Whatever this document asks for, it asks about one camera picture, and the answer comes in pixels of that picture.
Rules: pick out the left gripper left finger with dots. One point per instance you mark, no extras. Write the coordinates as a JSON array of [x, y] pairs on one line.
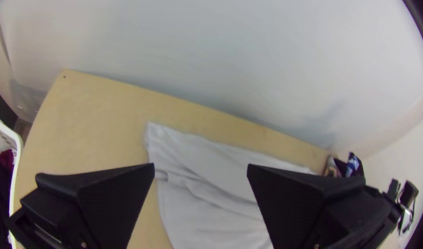
[[104, 207]]

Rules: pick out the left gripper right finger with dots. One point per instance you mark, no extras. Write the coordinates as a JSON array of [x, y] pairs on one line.
[[301, 211]]

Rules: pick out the grey t-shirt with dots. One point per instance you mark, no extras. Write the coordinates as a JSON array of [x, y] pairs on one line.
[[204, 193]]

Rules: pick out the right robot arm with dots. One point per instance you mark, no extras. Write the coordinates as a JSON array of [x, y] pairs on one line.
[[408, 193]]

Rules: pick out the pile of folded clothes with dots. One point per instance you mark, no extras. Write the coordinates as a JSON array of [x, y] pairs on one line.
[[353, 166]]

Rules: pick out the heap of clothes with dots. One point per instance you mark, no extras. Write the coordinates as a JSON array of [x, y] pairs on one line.
[[0, 193]]

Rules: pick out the white laundry basket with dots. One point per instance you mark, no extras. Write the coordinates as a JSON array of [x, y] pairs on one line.
[[17, 145]]

